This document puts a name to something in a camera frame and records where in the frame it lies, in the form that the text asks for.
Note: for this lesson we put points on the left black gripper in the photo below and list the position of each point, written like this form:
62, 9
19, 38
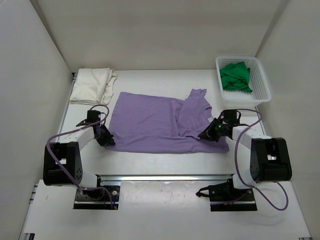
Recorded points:
105, 137

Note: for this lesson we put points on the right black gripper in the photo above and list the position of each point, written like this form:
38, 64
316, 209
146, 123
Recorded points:
208, 131

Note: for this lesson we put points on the purple t-shirt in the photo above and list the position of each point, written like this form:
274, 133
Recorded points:
163, 125

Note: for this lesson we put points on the cream white t-shirt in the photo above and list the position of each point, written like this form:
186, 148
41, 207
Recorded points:
93, 86

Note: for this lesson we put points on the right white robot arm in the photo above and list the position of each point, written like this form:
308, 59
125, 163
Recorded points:
258, 158

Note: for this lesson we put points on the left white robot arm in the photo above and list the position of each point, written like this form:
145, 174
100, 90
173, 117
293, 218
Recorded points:
62, 160

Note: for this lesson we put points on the white plastic basket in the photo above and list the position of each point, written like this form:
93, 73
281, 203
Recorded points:
258, 83

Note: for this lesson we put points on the green t-shirt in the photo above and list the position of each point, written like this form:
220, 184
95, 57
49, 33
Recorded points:
236, 77

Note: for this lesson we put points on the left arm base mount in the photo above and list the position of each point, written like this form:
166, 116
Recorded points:
99, 199

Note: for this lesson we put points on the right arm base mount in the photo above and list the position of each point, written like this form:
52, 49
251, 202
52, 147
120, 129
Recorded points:
223, 196

